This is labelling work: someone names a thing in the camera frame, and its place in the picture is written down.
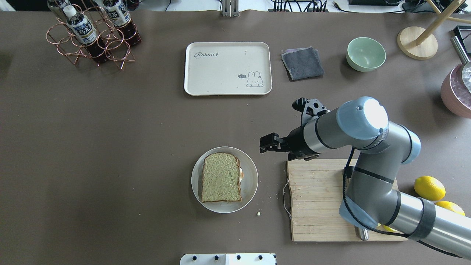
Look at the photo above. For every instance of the right tea bottle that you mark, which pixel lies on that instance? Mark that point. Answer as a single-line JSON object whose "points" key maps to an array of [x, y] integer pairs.
{"points": [[121, 19]]}

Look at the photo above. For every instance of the copper wire bottle rack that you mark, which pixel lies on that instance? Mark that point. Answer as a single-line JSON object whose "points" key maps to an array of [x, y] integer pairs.
{"points": [[67, 45]]}

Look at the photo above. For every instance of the mint green bowl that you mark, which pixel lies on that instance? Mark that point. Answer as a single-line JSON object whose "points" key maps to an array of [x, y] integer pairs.
{"points": [[365, 54]]}

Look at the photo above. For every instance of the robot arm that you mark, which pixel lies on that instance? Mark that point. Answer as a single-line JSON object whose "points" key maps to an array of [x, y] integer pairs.
{"points": [[369, 198]]}

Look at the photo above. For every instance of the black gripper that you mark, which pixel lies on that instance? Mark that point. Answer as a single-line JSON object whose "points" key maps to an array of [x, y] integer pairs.
{"points": [[296, 141]]}

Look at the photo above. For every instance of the bread slice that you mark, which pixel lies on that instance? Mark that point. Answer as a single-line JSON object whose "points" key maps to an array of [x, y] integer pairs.
{"points": [[220, 176]]}

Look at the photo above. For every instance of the steel muddler black tip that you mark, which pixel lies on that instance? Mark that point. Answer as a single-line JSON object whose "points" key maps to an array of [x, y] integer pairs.
{"points": [[360, 232]]}

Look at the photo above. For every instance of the half lemon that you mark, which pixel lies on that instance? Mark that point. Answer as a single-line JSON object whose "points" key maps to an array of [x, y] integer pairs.
{"points": [[387, 229]]}

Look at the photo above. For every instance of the pink ice bucket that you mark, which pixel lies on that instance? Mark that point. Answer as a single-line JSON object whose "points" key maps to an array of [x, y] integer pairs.
{"points": [[455, 95]]}

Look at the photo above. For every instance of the wooden mug stand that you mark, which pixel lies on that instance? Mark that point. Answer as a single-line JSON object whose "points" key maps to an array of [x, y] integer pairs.
{"points": [[419, 43]]}

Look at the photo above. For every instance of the white round plate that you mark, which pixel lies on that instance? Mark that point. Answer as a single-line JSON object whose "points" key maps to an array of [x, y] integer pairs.
{"points": [[249, 183]]}

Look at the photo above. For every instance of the lower whole lemon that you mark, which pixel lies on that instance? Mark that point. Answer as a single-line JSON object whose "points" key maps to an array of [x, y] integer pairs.
{"points": [[451, 206]]}

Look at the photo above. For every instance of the left tea bottle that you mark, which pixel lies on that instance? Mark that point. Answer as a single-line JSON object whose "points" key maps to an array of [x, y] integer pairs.
{"points": [[56, 7]]}

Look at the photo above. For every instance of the upper whole lemon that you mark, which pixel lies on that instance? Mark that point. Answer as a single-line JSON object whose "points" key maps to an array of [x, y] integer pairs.
{"points": [[429, 188]]}

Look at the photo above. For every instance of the cream rabbit tray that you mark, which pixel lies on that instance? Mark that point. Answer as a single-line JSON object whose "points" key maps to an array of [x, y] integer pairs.
{"points": [[227, 68]]}

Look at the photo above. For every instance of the bamboo cutting board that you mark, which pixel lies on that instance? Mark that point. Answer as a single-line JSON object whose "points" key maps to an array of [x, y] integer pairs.
{"points": [[315, 189]]}

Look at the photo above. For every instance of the whole lemon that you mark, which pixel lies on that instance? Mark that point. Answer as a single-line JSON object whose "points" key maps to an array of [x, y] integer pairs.
{"points": [[429, 188], [451, 206]]}

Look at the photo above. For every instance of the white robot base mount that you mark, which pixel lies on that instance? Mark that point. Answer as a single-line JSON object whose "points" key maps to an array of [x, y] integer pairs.
{"points": [[229, 259]]}

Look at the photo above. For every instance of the grey folded cloth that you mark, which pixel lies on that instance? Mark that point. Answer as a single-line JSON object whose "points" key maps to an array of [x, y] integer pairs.
{"points": [[302, 63]]}

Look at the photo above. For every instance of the tea bottle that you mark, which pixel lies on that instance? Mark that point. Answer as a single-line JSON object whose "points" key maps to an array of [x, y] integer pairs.
{"points": [[85, 33], [56, 7], [121, 19]]}

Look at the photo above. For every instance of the steel ice scoop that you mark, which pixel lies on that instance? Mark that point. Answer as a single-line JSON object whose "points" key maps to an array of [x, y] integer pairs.
{"points": [[464, 71]]}

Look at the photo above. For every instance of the front tea bottle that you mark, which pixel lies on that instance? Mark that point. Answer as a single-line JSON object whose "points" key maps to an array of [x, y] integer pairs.
{"points": [[85, 33]]}

